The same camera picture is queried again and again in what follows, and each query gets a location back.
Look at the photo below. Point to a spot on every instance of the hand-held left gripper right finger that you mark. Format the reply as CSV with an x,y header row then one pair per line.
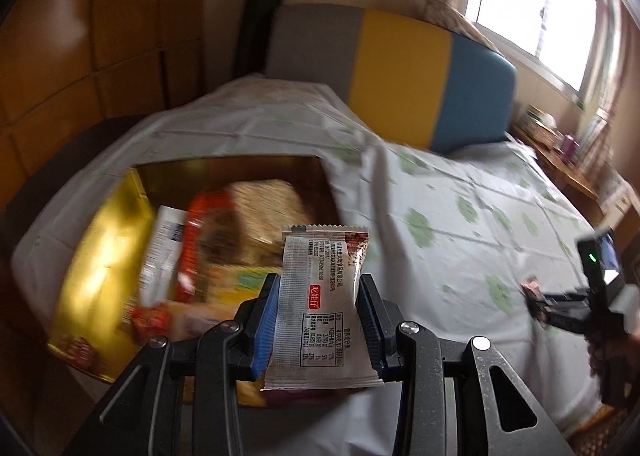
x,y
372,331

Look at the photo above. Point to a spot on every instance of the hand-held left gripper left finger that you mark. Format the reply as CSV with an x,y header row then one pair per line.
x,y
265,331

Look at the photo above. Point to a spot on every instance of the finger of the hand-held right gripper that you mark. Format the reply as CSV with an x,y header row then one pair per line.
x,y
565,320
567,296

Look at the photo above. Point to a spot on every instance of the small red white packet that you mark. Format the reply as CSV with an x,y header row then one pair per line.
x,y
531,292

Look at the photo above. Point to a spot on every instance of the yellow green cracker packet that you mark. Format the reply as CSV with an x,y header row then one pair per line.
x,y
245,281

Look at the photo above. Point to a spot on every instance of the white brown snack packet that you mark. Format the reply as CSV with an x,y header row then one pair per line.
x,y
320,296

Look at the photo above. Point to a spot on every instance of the small orange snack packet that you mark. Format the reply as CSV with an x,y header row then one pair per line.
x,y
190,318

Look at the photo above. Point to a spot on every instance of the large red snack bag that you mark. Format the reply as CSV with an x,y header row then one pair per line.
x,y
200,231

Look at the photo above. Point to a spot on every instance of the clear cracker pack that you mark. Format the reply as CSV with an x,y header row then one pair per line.
x,y
265,206

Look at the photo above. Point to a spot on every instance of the white blue snack packet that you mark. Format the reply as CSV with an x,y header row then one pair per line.
x,y
165,246

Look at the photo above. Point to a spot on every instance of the gold tin box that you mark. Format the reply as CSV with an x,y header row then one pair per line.
x,y
100,261

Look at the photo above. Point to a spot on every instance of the person's right hand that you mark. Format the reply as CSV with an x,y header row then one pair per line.
x,y
631,357

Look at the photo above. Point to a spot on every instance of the white patterned cloth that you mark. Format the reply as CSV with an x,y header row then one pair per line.
x,y
615,191

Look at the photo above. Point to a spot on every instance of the wooden side table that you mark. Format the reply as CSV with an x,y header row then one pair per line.
x,y
570,175

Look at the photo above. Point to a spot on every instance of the purple bottle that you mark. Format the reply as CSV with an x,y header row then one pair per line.
x,y
570,145

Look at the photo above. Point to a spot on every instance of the hanging floral curtain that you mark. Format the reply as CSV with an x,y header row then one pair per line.
x,y
595,135

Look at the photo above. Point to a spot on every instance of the white tissue box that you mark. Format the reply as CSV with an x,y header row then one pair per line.
x,y
537,118

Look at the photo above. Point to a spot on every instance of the tiny red candy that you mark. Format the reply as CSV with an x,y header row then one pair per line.
x,y
80,350

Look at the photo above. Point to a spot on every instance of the grey yellow blue headboard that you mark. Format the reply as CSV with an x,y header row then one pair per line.
x,y
400,75

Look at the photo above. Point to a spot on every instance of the window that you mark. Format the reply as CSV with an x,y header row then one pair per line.
x,y
525,0

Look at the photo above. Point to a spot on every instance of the black rolled mat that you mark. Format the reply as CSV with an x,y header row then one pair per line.
x,y
257,30

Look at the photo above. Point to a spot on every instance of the wooden wardrobe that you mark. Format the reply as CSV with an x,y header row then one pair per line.
x,y
100,35

